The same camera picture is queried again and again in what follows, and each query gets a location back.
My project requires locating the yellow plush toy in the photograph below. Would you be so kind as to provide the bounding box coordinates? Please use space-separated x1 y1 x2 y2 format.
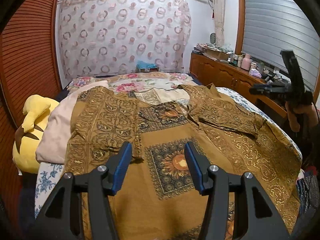
12 94 59 176

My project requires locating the pink circle patterned curtain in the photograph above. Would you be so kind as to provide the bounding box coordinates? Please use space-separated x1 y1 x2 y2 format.
57 0 191 80

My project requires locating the cardboard box on cabinet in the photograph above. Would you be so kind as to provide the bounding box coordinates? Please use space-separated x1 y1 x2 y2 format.
203 49 233 61

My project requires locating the right hand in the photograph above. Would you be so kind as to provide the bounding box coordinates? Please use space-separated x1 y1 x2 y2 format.
285 101 319 133

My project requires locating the brown gold patterned garment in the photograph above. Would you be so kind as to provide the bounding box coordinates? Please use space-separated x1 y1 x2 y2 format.
65 85 302 239

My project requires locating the wooden sideboard cabinet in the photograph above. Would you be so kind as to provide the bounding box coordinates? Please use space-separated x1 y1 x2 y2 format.
189 53 287 127

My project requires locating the grey window blind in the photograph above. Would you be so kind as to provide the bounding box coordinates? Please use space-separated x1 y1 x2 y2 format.
242 0 319 90

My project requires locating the blue white floral sheet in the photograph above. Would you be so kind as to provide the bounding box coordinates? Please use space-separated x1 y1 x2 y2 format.
34 87 302 218

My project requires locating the blue item on box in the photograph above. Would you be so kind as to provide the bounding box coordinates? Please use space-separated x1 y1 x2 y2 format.
136 60 157 69

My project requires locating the dark dotted clothes pile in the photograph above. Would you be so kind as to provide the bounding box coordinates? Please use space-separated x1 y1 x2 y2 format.
296 175 319 215

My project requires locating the floral bed quilt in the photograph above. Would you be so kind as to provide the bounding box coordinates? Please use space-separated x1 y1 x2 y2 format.
67 72 197 105

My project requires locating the lilac tissue pouch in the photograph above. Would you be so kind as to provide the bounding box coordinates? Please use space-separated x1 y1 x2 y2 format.
249 68 261 78

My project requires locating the small white round fan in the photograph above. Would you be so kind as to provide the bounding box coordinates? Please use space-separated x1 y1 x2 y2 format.
209 33 216 45

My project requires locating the pink pillow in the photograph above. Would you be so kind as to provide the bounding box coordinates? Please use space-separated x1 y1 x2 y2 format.
36 80 108 164

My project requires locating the tied beige window curtain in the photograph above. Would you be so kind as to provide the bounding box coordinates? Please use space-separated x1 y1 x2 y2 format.
213 0 225 47

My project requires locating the pink bottle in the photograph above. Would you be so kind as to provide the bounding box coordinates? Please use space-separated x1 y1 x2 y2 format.
241 54 251 71

